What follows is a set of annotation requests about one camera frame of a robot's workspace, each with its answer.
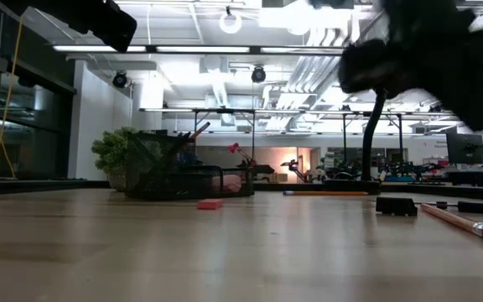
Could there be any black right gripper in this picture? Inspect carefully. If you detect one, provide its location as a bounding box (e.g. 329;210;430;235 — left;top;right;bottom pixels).
336;0;483;132

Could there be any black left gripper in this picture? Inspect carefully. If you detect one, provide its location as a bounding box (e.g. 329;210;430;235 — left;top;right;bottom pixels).
0;0;138;54

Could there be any black pen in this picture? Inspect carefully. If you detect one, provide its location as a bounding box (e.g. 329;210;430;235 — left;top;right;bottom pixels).
128;131;161;169

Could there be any orange pencil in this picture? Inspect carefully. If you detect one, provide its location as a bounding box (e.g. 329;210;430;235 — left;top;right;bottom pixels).
419;202;483;243
283;190;369;197

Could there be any black binder clip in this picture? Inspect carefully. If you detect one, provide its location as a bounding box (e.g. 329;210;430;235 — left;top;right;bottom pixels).
375;196;418;217

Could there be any red eraser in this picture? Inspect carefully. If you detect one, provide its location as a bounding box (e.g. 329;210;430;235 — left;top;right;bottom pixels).
196;199;224;211

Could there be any black mesh desk organizer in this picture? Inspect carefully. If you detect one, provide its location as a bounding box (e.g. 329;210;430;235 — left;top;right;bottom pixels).
123;129;256;201

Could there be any round black ceiling device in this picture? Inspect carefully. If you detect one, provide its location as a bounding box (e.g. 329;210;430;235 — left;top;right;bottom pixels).
112;70;129;90
251;65;267;85

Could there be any black gooseneck desk lamp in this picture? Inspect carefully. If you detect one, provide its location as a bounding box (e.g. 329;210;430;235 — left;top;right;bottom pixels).
323;86;387;195

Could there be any long ceiling light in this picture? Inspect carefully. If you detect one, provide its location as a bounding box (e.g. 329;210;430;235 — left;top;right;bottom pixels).
52;44;343;55

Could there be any black computer monitor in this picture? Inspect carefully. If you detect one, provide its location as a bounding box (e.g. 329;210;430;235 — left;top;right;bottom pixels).
445;133;483;165

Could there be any green potted succulent plant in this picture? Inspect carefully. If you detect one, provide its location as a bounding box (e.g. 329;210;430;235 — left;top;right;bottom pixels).
91;127;140;193

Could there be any cardboard box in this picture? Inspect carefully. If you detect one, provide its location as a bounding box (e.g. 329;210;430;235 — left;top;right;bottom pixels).
264;171;288;184

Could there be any black background desk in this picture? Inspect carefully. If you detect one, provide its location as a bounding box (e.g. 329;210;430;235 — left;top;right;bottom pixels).
442;169;483;188

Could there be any pink sticky note pad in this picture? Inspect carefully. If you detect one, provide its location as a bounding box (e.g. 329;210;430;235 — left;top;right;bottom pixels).
212;174;242;194

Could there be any white ring light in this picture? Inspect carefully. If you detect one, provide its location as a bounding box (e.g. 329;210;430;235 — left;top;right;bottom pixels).
218;11;243;35

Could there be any black metal table frame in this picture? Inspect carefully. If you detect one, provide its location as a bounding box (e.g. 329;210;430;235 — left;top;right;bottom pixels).
0;178;483;201

